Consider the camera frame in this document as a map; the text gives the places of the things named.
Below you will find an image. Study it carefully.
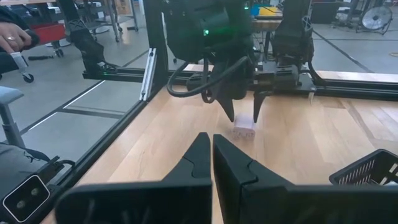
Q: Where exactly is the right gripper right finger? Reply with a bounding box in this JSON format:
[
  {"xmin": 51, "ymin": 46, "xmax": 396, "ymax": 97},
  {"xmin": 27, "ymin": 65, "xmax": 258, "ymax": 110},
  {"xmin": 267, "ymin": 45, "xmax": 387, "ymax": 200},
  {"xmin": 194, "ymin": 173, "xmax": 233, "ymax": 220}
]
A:
[{"xmin": 213, "ymin": 134, "xmax": 398, "ymax": 224}]

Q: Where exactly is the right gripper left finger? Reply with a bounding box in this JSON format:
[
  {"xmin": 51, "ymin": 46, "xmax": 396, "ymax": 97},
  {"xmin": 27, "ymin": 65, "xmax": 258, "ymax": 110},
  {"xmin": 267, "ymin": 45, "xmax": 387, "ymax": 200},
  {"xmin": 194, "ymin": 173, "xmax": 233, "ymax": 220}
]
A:
[{"xmin": 54, "ymin": 132, "xmax": 214, "ymax": 224}]

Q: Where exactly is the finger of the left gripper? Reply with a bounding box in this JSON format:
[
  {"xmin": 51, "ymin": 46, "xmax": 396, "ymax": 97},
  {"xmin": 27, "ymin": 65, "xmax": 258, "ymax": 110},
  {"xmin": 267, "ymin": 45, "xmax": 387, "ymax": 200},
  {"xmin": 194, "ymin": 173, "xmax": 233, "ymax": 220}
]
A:
[
  {"xmin": 215, "ymin": 95, "xmax": 236, "ymax": 123},
  {"xmin": 252, "ymin": 91, "xmax": 266, "ymax": 124}
]

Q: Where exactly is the pink charger cube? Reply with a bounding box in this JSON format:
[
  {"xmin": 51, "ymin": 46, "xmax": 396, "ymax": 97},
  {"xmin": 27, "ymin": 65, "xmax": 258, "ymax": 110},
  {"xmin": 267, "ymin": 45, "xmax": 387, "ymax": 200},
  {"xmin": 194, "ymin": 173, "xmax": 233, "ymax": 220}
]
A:
[{"xmin": 232, "ymin": 114, "xmax": 256, "ymax": 141}]

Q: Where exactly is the person's forearm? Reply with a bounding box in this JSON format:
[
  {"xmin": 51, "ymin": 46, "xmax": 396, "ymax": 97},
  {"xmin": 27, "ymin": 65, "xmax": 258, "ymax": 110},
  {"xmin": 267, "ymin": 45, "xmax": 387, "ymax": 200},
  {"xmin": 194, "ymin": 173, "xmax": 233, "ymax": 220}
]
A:
[{"xmin": 0, "ymin": 6, "xmax": 41, "ymax": 75}]

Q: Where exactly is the black plastic basket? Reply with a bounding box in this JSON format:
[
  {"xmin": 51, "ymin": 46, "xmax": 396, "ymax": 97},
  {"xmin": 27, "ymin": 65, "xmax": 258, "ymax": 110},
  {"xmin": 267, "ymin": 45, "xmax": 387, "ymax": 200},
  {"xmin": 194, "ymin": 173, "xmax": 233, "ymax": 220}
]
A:
[{"xmin": 328, "ymin": 148, "xmax": 398, "ymax": 187}]

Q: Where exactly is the grey floor fan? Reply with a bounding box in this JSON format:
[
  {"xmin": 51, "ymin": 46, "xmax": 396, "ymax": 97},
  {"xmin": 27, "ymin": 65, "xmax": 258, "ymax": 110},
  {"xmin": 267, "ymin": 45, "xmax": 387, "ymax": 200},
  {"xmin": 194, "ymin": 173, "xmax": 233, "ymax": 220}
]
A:
[{"xmin": 356, "ymin": 4, "xmax": 394, "ymax": 35}]

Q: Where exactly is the grey stool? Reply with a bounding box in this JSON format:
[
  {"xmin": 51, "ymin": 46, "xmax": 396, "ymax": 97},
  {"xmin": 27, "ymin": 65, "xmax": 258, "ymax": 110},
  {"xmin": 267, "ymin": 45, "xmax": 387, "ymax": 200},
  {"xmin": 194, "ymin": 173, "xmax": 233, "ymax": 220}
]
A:
[{"xmin": 0, "ymin": 85, "xmax": 26, "ymax": 149}]

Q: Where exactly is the red plastic object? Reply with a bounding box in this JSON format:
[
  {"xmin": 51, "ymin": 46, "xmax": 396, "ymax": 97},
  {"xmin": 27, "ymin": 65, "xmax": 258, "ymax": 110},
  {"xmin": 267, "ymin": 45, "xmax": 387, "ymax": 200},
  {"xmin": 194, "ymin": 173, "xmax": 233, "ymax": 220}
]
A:
[{"xmin": 29, "ymin": 23, "xmax": 68, "ymax": 46}]

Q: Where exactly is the white chair leg with caster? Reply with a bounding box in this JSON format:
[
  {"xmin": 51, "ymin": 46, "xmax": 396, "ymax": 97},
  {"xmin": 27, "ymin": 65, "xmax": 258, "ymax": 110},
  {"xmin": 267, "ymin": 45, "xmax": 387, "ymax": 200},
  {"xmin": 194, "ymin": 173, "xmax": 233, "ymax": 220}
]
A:
[{"xmin": 9, "ymin": 51, "xmax": 35, "ymax": 84}]

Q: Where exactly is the person's hand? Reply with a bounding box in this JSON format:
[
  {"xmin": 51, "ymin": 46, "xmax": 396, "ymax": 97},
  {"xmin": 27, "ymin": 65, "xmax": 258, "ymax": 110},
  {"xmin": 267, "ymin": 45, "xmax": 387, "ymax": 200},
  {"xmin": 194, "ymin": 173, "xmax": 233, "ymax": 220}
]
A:
[{"xmin": 0, "ymin": 21, "xmax": 34, "ymax": 54}]

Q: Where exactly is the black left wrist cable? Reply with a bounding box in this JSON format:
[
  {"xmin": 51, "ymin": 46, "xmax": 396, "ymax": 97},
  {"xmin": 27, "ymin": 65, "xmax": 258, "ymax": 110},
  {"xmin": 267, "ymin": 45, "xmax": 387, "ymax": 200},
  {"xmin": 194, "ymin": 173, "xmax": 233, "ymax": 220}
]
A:
[{"xmin": 166, "ymin": 55, "xmax": 249, "ymax": 103}]

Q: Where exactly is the silver aluminium bracket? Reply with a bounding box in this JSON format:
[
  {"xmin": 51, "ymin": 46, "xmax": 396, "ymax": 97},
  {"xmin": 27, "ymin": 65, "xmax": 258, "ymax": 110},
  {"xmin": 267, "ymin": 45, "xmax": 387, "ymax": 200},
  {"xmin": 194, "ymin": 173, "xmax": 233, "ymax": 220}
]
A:
[{"xmin": 139, "ymin": 47, "xmax": 157, "ymax": 102}]

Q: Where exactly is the black metal table frame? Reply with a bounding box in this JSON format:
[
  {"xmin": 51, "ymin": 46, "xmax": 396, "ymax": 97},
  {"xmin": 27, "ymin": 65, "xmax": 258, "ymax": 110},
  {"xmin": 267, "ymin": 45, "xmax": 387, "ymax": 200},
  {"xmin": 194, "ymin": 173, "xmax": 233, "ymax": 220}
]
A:
[{"xmin": 57, "ymin": 0, "xmax": 398, "ymax": 224}]

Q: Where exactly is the black table-level camera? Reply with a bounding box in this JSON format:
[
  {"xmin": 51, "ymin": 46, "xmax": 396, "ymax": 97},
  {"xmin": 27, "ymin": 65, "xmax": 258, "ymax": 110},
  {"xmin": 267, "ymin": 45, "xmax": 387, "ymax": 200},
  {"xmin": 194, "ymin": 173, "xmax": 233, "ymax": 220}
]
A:
[{"xmin": 0, "ymin": 155, "xmax": 77, "ymax": 224}]

